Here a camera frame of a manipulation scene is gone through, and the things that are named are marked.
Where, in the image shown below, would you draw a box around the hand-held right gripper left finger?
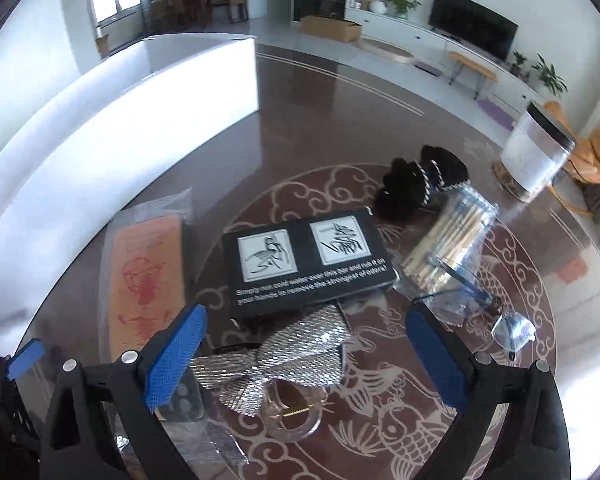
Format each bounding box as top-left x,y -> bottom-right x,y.
40,302 -> 208,480

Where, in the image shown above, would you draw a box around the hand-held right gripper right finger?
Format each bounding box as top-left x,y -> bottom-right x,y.
405,302 -> 573,480

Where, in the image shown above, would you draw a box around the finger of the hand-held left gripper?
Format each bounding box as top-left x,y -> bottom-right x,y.
0,339 -> 47,391

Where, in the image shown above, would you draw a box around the cotton swab packet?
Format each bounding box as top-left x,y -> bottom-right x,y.
392,187 -> 498,293

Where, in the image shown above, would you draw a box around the silver bow hair clip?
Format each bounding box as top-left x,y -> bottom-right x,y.
189,305 -> 353,443

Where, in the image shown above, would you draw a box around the black rhinestone-trimmed scrunchie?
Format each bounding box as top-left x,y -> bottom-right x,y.
375,145 -> 468,221

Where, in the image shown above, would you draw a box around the large white box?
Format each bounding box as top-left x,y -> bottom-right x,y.
0,34 -> 259,271

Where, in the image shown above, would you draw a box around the brown patterned glass desktop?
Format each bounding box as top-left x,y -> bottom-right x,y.
0,42 -> 600,480

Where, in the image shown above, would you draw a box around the dark spotted flat item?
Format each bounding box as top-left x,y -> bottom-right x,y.
159,374 -> 204,423

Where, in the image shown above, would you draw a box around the rimless eyeglasses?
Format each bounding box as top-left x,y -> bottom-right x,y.
412,252 -> 537,361

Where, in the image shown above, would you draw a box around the crumpled clear plastic wrapper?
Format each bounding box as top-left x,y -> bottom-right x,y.
180,420 -> 248,466

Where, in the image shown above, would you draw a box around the long flat plastic-wrapped packet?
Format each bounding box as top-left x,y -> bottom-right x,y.
101,189 -> 197,361

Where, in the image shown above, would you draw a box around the black printed box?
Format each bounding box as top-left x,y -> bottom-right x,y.
222,207 -> 400,321

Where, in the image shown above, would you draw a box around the clear jar with black lid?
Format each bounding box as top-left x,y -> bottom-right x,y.
500,102 -> 577,203

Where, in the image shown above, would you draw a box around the purple floor mat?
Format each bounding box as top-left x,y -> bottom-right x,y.
475,99 -> 516,128

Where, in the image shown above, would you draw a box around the orange lounge chair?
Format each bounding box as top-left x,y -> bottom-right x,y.
545,100 -> 600,211

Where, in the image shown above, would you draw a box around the wooden bench with hairpin legs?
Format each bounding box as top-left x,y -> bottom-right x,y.
447,51 -> 498,100

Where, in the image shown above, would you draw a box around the broad-leaf potted plant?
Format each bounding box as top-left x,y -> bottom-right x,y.
530,54 -> 568,96

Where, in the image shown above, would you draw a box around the round floor cushion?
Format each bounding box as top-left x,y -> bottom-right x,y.
360,40 -> 413,66

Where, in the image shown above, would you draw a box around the white television cabinet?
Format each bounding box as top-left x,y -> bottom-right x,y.
344,5 -> 546,111

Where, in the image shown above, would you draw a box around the black flat-screen television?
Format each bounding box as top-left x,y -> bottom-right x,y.
428,0 -> 520,63

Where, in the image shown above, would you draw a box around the cardboard box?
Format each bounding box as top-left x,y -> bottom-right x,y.
300,15 -> 363,43

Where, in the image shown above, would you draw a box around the leafy green potted plant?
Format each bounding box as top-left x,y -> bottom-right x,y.
385,0 -> 422,20

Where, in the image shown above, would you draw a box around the dining table with chairs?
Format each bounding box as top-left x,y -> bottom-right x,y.
147,0 -> 251,31

